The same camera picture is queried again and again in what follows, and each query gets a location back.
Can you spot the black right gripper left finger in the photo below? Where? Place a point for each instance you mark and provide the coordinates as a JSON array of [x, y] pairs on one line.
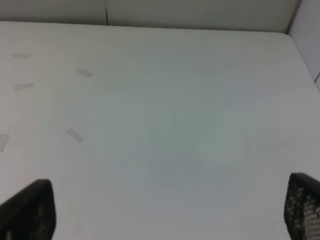
[[30, 214]]

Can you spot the clear tape strip lower right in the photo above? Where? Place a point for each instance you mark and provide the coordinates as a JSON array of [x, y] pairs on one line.
[[3, 141]]

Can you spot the clear tape strip near shorts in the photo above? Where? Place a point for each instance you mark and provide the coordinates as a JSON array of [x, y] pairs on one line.
[[21, 55]]

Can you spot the clear tape strip upper right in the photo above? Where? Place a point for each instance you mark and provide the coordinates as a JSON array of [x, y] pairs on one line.
[[84, 72]]

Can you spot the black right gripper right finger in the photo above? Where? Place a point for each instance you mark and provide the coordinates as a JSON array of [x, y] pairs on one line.
[[302, 207]]

